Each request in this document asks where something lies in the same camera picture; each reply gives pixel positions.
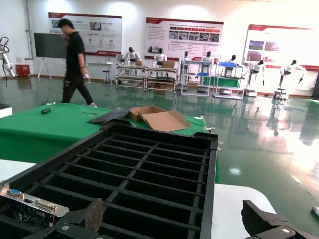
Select green tablecloth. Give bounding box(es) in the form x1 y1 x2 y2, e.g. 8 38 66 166
0 102 222 185

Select person in black t-shirt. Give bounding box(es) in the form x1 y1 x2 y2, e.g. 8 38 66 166
57 18 98 108

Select black display on white stand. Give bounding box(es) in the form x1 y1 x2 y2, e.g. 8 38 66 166
34 32 75 82

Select black slotted storage container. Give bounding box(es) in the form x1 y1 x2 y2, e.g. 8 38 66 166
0 119 219 239

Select graphics card with silver bracket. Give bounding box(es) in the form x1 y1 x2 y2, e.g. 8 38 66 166
0 182 70 230

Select dark antistatic bag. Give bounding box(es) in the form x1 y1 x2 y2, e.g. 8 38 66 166
86 107 132 125

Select white side table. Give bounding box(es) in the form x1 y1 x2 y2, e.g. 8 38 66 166
0 102 13 118

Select white shelf rack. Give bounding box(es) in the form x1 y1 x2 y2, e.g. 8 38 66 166
212 61 246 100
181 58 212 97

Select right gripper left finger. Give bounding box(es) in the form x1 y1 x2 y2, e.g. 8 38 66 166
23 198 104 239

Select red box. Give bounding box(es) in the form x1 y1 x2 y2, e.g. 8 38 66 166
16 64 31 77

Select small flat cardboard box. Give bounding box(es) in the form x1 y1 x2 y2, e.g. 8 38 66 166
129 106 192 132

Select green black screwdriver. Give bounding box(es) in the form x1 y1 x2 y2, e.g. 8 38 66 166
40 106 60 115

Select dark robot pedestal base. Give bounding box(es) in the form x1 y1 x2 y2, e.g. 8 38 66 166
273 87 290 101

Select wall poster with orange boxes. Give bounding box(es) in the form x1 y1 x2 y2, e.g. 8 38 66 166
145 17 224 62

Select wall poster with landscape photos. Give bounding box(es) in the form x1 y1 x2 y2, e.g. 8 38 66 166
243 24 319 69

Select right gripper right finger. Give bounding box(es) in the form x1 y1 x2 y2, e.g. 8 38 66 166
241 199 319 239

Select wall poster with photo header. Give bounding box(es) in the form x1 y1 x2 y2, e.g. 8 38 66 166
48 11 123 56

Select white desk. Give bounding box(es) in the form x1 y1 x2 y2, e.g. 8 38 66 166
86 61 113 84

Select pipe frame work rack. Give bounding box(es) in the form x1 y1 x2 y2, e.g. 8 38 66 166
146 66 179 93
115 64 148 88

